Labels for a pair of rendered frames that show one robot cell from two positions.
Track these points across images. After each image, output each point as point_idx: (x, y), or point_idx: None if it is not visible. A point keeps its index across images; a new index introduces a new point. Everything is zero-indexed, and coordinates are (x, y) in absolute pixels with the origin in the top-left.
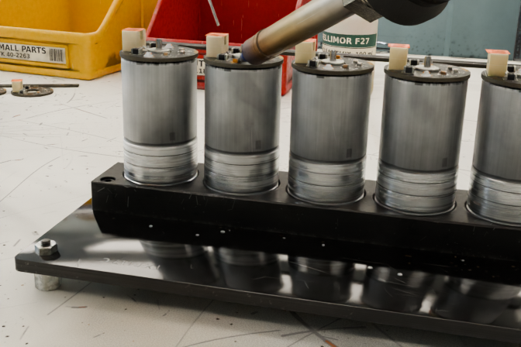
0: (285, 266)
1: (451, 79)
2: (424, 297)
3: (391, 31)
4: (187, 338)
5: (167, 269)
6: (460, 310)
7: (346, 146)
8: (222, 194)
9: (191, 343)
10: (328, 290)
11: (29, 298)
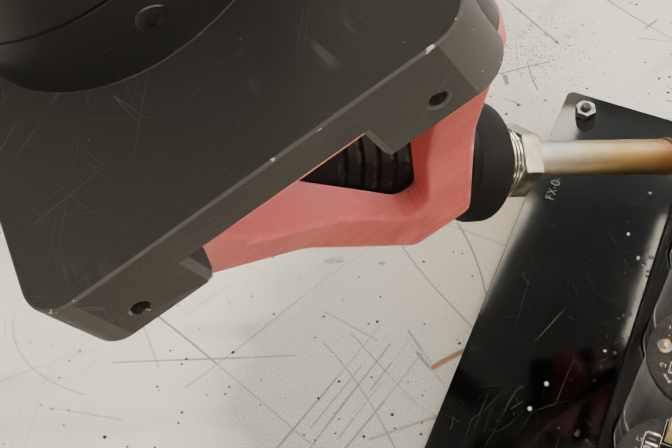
0: (550, 305)
1: (650, 371)
2: (479, 416)
3: None
4: (478, 240)
5: (544, 205)
6: (451, 440)
7: (662, 319)
8: (668, 239)
9: (471, 243)
10: (497, 333)
11: (554, 125)
